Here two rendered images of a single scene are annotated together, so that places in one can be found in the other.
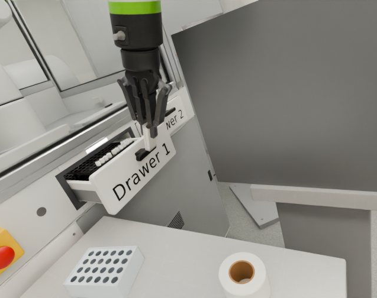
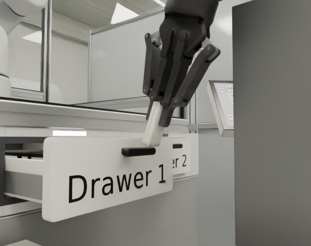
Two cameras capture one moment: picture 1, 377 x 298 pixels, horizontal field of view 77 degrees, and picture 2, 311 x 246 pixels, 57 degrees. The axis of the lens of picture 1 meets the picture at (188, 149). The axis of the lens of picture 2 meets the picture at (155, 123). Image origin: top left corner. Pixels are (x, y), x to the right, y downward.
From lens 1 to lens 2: 0.23 m
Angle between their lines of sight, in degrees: 26
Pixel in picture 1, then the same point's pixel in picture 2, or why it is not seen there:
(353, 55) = not seen: outside the picture
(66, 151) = (29, 116)
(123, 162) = (103, 149)
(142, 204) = not seen: outside the picture
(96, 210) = (18, 226)
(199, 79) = (256, 65)
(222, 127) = (273, 142)
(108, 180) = (70, 157)
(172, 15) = not seen: hidden behind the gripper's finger
